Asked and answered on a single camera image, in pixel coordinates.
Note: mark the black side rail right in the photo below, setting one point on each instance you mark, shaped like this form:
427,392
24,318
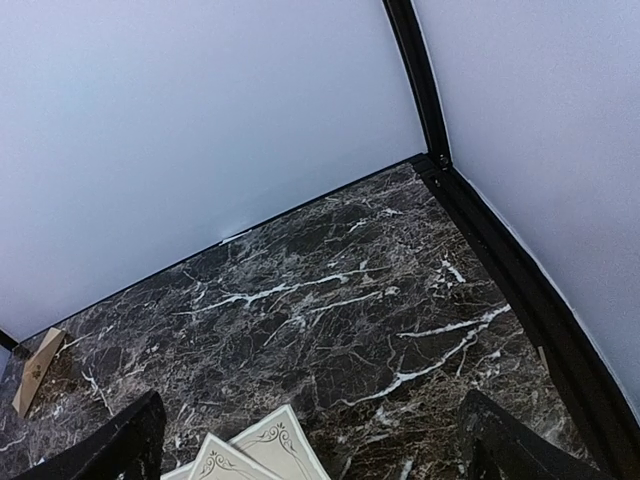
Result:
595,403

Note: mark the brown kraft envelope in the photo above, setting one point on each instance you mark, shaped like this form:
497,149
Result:
35,369

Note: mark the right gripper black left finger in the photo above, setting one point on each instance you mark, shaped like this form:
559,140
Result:
129,446

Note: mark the cream letter sheet ornate border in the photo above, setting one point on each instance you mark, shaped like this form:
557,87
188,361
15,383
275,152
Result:
218,460

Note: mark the black frame post right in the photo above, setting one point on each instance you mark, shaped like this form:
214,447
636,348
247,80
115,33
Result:
408,35

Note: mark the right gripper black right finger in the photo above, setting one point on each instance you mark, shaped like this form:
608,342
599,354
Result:
495,445

